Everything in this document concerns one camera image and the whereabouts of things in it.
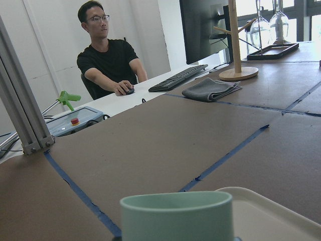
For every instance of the green cup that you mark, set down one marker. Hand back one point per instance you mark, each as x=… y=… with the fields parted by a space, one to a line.
x=197 y=215

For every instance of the cream rabbit print tray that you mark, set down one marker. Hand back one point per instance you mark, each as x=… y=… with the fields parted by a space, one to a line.
x=256 y=217

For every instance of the black computer keyboard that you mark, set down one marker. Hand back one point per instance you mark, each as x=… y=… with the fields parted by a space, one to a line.
x=177 y=79

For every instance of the black computer mouse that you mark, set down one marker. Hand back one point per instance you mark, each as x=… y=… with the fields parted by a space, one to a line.
x=130 y=91

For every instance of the grey folded cloth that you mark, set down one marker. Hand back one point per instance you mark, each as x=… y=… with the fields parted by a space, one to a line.
x=209 y=90

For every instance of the person in dark clothes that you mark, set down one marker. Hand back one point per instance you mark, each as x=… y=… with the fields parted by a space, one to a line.
x=107 y=66

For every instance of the round wooden stand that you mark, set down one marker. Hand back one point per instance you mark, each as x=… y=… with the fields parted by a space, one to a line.
x=238 y=72

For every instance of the teach pendant with red button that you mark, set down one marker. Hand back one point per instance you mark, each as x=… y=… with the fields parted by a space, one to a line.
x=74 y=121

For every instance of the black computer monitor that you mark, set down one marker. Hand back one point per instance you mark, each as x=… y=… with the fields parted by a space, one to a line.
x=204 y=23

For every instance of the black framed glass box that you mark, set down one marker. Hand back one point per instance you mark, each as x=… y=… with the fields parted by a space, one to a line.
x=273 y=52

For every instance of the green handled reacher grabber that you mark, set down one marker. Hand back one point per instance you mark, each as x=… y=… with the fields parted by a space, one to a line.
x=63 y=99

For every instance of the aluminium frame post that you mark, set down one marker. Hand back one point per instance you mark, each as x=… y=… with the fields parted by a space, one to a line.
x=19 y=100

